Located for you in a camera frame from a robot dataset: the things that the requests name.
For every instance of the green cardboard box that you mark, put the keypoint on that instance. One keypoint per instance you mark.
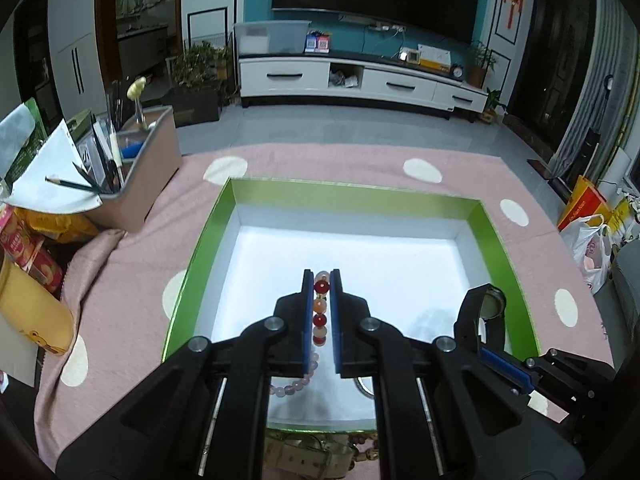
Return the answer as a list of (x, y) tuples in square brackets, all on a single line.
[(350, 240)]

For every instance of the white paper sheet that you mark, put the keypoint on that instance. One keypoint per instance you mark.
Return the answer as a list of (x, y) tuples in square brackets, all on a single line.
[(50, 175)]

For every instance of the silver bangle watch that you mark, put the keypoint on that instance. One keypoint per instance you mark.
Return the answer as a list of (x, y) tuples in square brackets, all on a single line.
[(364, 387)]

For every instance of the yellow and white box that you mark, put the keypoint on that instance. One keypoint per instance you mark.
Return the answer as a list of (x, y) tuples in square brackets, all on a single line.
[(434, 60)]

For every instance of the grey curtain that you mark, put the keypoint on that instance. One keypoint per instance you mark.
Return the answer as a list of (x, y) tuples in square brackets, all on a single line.
[(607, 50)]

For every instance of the leafy plants in dark planter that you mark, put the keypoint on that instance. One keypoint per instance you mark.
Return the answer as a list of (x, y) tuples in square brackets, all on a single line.
[(197, 100)]

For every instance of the small alarm clock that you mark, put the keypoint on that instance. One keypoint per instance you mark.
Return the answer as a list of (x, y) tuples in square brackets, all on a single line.
[(457, 71)]

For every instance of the stick vacuum cleaner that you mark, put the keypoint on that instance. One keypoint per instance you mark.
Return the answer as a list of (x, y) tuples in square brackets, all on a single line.
[(590, 145)]

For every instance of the black wrist watch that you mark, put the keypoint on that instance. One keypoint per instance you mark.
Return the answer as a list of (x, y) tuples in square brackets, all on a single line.
[(467, 320)]

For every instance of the white tall cabinet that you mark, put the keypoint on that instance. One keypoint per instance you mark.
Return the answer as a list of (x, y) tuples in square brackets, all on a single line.
[(75, 35)]

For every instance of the dark door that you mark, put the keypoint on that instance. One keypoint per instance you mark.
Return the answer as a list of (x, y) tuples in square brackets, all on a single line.
[(550, 60)]

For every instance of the green carton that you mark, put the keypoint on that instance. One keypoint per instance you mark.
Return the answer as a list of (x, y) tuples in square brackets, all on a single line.
[(20, 145)]

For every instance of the white plastic bag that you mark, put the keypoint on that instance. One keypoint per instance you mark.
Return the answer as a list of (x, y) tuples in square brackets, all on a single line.
[(592, 255)]

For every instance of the clear storage box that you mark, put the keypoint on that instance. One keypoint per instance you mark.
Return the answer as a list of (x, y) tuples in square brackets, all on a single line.
[(272, 37)]

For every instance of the small white device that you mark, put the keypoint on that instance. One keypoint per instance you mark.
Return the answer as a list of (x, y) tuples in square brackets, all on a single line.
[(409, 56)]

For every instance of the blue card stand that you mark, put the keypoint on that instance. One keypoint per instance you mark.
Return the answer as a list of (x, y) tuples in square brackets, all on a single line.
[(318, 42)]

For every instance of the white notebook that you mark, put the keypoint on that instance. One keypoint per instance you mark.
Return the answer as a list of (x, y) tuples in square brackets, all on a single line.
[(17, 355)]

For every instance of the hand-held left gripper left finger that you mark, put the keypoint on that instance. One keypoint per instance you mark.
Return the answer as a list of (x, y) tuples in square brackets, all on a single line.
[(306, 320)]

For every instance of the small floor plant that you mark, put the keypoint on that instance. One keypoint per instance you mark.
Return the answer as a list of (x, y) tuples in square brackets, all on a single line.
[(492, 105)]

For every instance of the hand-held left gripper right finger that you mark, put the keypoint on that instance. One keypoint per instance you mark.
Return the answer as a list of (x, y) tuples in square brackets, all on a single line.
[(336, 320)]

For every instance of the bundle of black pens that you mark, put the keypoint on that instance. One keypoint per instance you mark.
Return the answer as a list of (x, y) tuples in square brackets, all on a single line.
[(111, 165)]

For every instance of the pink spotted blanket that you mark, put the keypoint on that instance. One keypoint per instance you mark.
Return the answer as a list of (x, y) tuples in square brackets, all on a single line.
[(310, 165)]

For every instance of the beige desk organizer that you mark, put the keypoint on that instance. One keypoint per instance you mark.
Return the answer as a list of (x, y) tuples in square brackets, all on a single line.
[(150, 170)]

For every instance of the white power strip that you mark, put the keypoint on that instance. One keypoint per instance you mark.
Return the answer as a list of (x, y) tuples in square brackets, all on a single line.
[(385, 26)]

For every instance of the yellow snack bag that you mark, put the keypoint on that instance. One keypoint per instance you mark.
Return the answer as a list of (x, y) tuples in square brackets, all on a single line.
[(55, 225)]

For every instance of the cream wrist watch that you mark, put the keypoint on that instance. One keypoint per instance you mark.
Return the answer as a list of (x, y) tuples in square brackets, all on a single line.
[(290, 452)]

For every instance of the red snack packet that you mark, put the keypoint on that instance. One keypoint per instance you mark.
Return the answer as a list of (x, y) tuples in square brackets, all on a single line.
[(25, 255)]

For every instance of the potted plant in brown pot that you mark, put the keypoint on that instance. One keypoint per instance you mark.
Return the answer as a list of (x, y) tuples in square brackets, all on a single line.
[(479, 72)]

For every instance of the yellow-headed brush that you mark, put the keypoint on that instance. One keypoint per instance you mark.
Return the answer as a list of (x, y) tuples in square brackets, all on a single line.
[(136, 90)]

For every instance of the white television cabinet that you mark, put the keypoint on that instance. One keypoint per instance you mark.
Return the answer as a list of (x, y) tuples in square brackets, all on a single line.
[(285, 77)]

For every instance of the dark pencil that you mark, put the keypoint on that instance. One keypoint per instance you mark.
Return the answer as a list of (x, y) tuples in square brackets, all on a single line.
[(70, 183)]

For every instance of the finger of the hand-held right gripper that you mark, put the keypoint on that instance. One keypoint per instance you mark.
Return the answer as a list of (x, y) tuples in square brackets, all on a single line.
[(505, 367)]

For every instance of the orange shopping bag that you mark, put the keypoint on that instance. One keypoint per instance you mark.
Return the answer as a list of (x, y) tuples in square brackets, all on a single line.
[(582, 207)]

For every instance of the yellow pouch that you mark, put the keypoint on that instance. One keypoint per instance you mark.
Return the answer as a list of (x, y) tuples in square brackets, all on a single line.
[(30, 310)]

